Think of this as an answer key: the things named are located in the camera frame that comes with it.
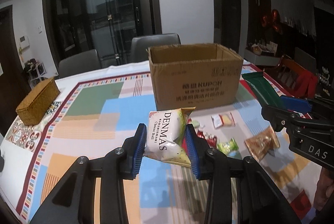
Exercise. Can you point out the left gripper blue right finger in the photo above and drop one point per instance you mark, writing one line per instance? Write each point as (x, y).
(258, 198)

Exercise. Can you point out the red wooden chair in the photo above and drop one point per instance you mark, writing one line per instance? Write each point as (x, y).
(294, 78)

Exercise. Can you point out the white low side table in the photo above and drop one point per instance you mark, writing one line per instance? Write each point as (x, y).
(260, 60)

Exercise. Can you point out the pale green candy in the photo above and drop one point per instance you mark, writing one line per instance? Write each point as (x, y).
(196, 124)

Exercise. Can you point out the red foil balloons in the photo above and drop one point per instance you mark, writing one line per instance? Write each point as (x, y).
(272, 20)

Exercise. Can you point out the woven wicker box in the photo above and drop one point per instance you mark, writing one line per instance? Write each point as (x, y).
(34, 106)

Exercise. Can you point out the colourful patterned tablecloth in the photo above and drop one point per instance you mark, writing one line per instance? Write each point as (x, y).
(97, 111)

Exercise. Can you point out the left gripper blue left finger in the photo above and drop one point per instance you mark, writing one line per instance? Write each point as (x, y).
(72, 198)

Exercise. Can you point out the white shoe rack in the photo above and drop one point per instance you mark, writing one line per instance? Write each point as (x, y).
(36, 73)

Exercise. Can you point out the tan biscuit packet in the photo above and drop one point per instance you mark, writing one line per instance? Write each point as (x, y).
(260, 144)

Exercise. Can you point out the white Denmas cheese ball bag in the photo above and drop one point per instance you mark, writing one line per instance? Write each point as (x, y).
(165, 134)

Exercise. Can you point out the dark red candy packet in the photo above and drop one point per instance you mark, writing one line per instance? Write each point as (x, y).
(211, 139)

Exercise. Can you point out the dark green snack packet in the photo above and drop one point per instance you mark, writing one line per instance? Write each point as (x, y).
(263, 90)

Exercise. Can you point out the brown cardboard box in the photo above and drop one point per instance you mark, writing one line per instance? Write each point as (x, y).
(202, 76)

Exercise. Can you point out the light green candy packet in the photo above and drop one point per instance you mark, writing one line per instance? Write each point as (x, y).
(228, 147)

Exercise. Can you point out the clear packet yellow cake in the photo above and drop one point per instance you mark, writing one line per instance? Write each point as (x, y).
(223, 120)

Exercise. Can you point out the person's right hand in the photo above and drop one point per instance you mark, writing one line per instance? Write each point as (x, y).
(323, 200)

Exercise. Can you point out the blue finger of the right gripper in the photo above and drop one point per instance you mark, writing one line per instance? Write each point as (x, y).
(296, 104)
(279, 118)

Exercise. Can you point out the grey chair left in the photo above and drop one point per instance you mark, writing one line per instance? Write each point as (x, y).
(79, 63)

